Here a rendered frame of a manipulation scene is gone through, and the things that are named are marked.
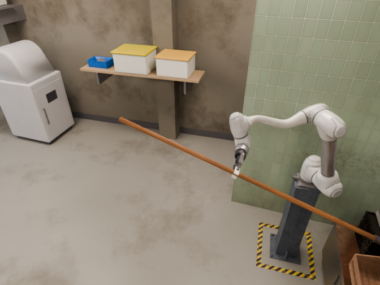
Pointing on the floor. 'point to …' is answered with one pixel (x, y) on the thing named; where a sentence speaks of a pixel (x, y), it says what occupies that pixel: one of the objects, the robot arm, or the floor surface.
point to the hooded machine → (33, 94)
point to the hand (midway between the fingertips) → (235, 172)
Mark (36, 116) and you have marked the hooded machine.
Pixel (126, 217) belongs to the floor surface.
